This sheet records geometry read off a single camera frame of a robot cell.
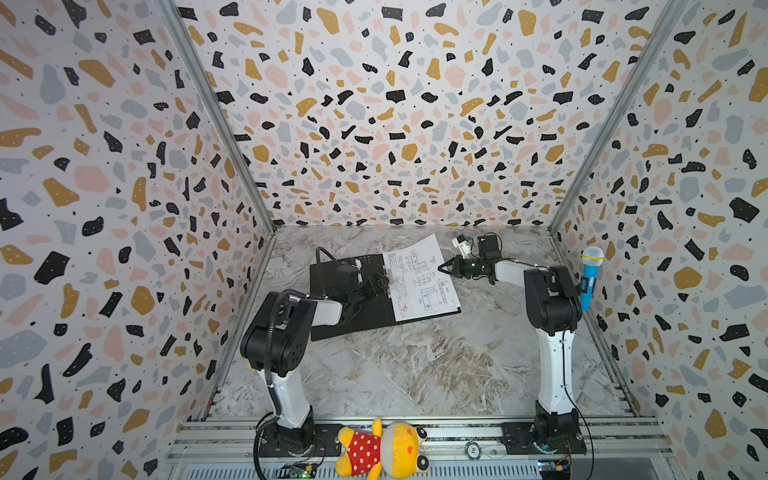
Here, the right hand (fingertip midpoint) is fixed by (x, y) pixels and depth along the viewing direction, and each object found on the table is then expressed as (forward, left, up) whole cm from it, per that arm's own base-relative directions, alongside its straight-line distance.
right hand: (436, 262), depth 102 cm
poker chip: (-54, -7, -6) cm, 54 cm away
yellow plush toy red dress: (-55, +13, +2) cm, 56 cm away
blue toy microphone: (-12, -39, +19) cm, 45 cm away
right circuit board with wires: (-57, -27, -7) cm, 63 cm away
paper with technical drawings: (-6, +6, -6) cm, 10 cm away
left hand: (-8, +18, +1) cm, 20 cm away
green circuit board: (-58, +34, -6) cm, 68 cm away
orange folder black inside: (-21, +23, +1) cm, 31 cm away
